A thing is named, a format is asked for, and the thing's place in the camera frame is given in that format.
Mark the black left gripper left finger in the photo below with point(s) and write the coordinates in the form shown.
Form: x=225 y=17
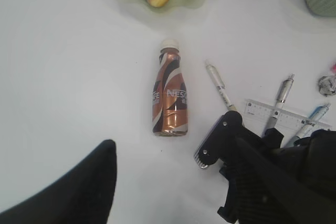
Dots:
x=82 y=195

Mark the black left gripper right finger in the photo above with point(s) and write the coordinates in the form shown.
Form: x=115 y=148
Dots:
x=280 y=185

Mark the grey paper ball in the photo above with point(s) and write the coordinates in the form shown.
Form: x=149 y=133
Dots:
x=327 y=85

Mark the brown Nescafe coffee bottle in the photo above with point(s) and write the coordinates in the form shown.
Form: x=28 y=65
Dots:
x=169 y=95

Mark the blue grey grip pen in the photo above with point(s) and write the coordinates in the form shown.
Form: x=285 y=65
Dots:
x=312 y=120

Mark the white and green pen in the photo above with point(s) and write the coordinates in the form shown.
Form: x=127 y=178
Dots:
x=220 y=86

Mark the clear plastic ruler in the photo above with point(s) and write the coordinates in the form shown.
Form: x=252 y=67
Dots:
x=261 y=112

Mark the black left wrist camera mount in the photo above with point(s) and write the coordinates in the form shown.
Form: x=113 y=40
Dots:
x=215 y=145

